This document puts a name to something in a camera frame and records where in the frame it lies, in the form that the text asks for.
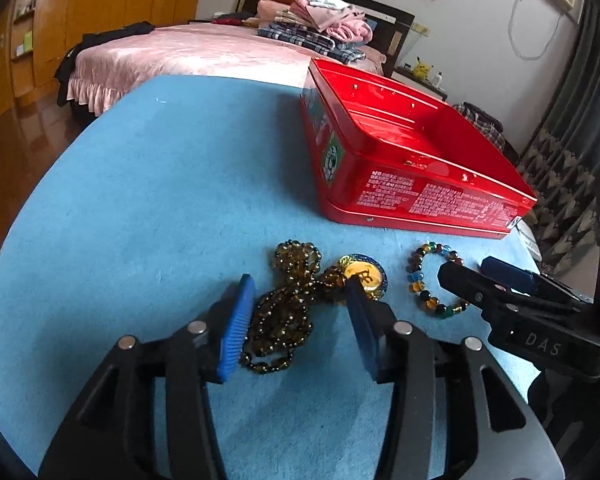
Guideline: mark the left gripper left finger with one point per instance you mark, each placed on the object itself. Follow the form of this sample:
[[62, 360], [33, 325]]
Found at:
[[109, 431]]

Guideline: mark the black garment on bed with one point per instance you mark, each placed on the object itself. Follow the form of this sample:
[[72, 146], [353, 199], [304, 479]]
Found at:
[[91, 44]]

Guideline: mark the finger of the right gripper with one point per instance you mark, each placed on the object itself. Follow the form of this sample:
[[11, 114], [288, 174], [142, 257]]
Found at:
[[530, 283], [478, 290]]

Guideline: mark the red metal tin box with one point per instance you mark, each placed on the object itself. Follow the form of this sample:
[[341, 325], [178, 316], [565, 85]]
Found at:
[[384, 154]]

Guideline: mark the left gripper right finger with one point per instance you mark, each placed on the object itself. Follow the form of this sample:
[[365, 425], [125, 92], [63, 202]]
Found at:
[[491, 433]]

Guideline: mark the white bottle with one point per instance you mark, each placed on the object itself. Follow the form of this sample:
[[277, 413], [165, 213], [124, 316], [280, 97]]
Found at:
[[436, 82]]

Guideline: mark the yellow pikachu plush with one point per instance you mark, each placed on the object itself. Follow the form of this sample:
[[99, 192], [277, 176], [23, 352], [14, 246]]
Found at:
[[421, 70]]

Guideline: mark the patterned curtain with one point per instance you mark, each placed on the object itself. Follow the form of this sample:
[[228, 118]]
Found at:
[[562, 161]]

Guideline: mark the black nightstand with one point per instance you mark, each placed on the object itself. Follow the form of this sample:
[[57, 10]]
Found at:
[[406, 77]]

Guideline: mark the bed with pink cover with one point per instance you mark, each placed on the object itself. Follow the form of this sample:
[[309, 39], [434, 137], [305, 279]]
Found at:
[[199, 49]]

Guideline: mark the pile of folded clothes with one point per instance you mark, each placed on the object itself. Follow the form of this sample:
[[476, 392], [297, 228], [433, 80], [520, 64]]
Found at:
[[332, 28]]

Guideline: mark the blue table cloth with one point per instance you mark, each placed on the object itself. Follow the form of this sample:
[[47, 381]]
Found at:
[[182, 187]]

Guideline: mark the dark wooden headboard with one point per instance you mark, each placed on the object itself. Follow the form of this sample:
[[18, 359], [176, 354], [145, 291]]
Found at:
[[393, 26]]

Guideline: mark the plaid bag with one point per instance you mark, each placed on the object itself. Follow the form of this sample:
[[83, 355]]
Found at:
[[490, 127]]

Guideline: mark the wooden wardrobe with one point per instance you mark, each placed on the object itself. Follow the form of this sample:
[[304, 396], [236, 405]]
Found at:
[[36, 34]]

